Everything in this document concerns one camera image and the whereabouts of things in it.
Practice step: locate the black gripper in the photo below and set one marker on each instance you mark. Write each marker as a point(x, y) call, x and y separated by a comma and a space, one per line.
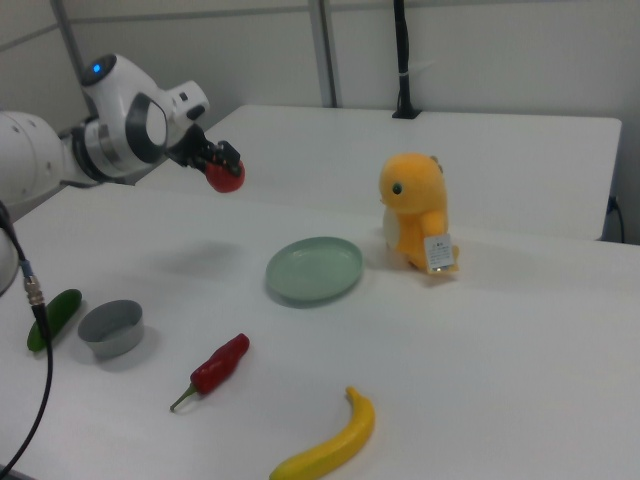
point(187, 145)

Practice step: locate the red apple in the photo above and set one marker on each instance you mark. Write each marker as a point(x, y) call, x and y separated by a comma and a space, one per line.
point(226, 181)

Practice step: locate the white rounded robot base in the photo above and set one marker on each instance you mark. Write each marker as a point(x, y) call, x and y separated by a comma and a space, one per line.
point(6, 260)

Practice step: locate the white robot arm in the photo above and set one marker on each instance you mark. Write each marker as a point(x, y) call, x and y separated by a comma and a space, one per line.
point(115, 100)

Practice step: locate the grey bowl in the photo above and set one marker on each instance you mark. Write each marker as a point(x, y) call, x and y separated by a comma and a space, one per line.
point(117, 342)

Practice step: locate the light green plate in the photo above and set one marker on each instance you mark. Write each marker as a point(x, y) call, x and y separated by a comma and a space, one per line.
point(315, 270)

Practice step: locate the orange plush dinosaur toy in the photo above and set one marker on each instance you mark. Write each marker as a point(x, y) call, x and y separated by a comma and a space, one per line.
point(415, 200)

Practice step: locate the red chili pepper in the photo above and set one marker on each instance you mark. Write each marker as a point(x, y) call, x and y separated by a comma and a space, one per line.
point(220, 365)

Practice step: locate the black pole with base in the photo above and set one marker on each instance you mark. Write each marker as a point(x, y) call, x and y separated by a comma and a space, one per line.
point(401, 50)

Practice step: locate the green cucumber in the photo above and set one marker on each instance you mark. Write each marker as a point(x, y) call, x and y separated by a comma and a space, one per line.
point(65, 305)

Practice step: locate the yellow banana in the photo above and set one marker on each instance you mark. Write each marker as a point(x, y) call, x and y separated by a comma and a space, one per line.
point(350, 430)

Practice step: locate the grey partition post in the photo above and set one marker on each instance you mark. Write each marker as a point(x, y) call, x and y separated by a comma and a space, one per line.
point(327, 50)

